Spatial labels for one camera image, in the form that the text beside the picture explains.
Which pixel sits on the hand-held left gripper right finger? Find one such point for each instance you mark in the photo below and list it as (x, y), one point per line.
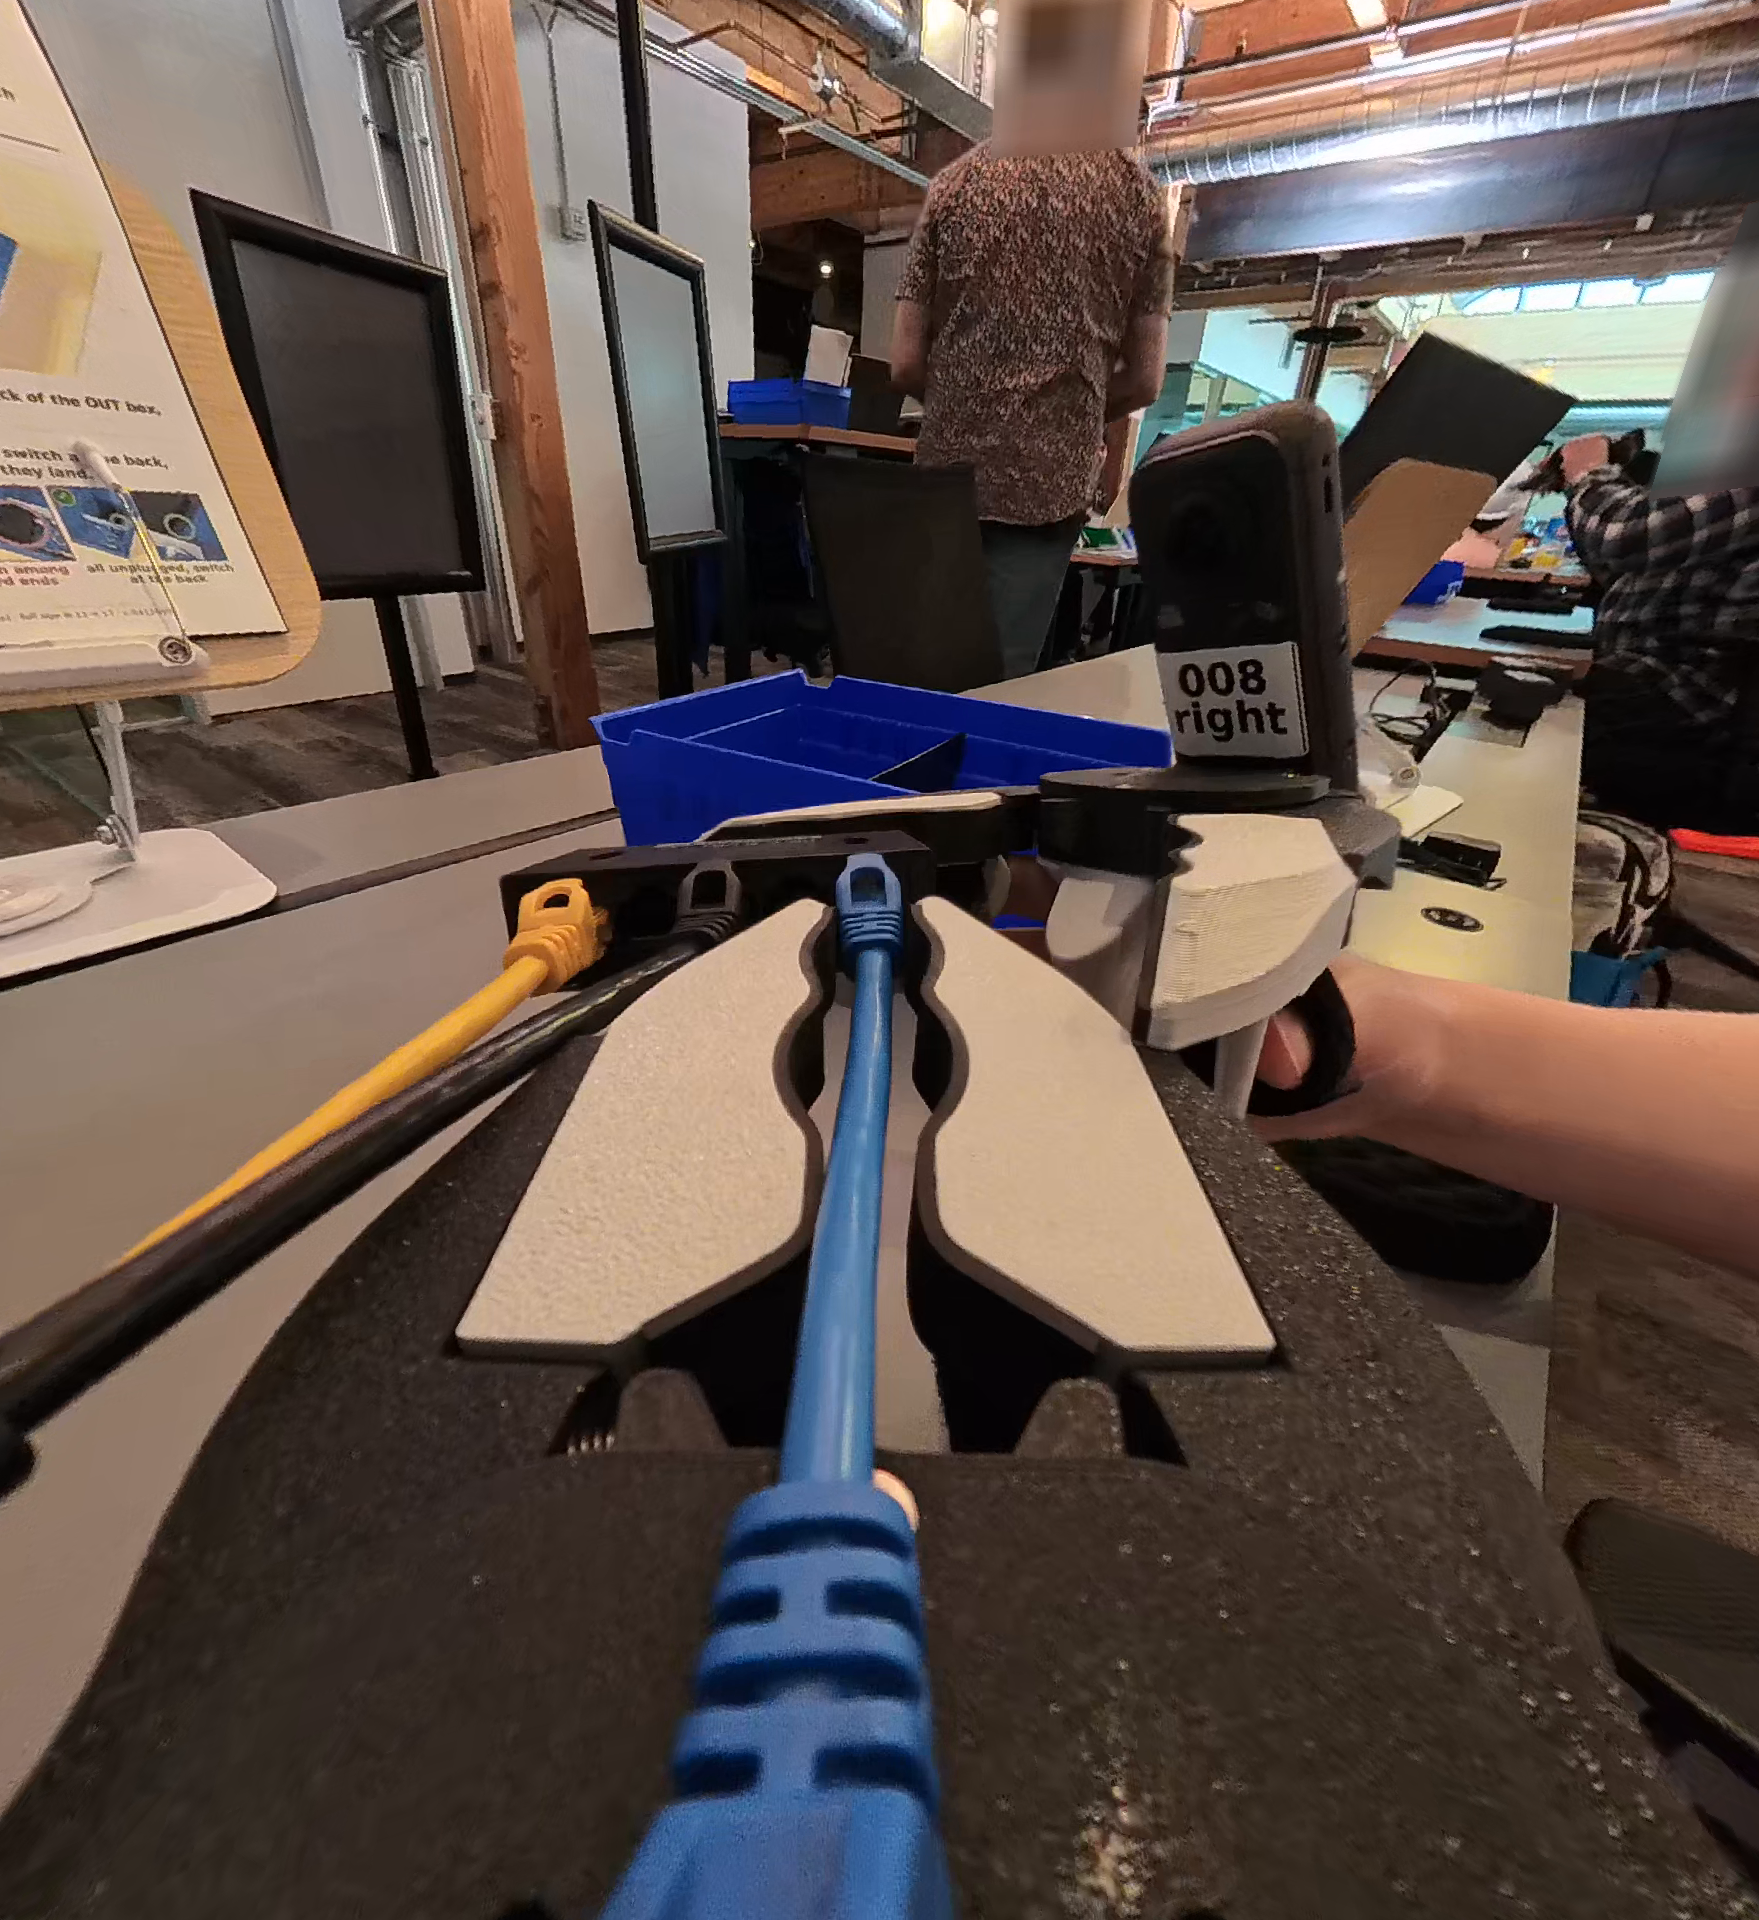
(1105, 1187)

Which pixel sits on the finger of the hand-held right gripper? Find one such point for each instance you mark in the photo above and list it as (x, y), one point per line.
(880, 811)
(1239, 916)

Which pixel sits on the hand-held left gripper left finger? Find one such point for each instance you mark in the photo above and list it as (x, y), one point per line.
(626, 1170)

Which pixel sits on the black network switch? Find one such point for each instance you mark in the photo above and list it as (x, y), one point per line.
(790, 871)

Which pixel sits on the person's right hand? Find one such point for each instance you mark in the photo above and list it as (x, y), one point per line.
(1354, 1051)

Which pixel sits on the blue plastic bin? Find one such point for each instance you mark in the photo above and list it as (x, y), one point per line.
(819, 751)
(784, 399)

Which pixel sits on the small black clip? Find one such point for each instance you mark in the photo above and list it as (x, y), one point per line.
(1457, 860)

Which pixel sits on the black office chair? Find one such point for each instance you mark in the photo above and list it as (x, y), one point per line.
(904, 572)

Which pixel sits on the black textured pad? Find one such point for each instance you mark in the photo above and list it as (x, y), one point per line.
(1421, 1217)

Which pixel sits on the wooden pillar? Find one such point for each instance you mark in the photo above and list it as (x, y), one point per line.
(521, 362)

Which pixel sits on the white stand base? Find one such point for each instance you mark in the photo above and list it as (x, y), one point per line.
(100, 901)

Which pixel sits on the black chair seat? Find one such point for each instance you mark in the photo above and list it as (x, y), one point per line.
(1719, 1650)

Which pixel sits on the printed instruction poster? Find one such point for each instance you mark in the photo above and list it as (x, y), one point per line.
(68, 332)

